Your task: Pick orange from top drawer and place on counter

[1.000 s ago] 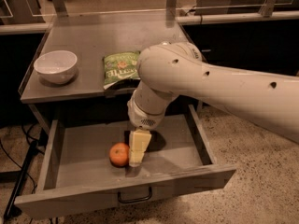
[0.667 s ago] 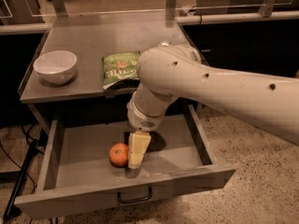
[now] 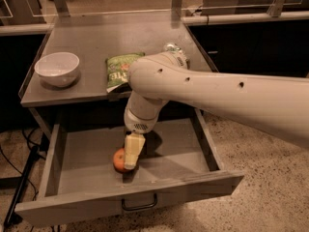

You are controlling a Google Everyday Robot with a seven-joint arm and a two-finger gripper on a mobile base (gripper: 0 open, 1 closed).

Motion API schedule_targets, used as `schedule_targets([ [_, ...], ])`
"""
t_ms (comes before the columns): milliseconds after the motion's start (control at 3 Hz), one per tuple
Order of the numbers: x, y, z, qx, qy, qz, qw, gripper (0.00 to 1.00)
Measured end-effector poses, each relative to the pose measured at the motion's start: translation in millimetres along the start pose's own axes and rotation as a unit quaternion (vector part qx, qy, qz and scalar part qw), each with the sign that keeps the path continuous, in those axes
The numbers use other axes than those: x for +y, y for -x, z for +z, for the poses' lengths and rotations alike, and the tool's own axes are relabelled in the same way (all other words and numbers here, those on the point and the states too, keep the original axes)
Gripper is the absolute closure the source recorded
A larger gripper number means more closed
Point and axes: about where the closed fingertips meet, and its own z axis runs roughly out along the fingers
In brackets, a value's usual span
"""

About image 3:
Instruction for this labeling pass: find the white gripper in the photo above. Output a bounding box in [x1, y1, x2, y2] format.
[124, 91, 167, 170]

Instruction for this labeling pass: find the orange fruit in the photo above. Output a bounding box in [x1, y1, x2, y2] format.
[113, 148, 126, 173]

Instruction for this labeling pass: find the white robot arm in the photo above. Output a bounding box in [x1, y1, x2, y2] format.
[124, 51, 309, 148]

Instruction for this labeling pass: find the grey open drawer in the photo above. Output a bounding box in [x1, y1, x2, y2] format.
[15, 108, 243, 227]

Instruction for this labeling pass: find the grey counter cabinet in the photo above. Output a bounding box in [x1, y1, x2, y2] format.
[17, 9, 222, 140]

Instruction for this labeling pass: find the green chip bag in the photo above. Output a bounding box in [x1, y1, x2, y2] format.
[106, 52, 145, 92]

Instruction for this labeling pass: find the crushed soda can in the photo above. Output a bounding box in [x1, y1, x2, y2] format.
[162, 42, 189, 70]

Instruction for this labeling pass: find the white bowl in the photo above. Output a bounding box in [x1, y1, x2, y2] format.
[35, 52, 80, 87]

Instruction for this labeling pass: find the black floor stand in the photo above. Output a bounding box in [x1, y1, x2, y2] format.
[4, 146, 38, 228]

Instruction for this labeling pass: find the black drawer handle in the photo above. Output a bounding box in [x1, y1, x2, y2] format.
[121, 193, 158, 212]

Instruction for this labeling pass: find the black floor cable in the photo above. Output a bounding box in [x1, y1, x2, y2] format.
[0, 128, 49, 201]

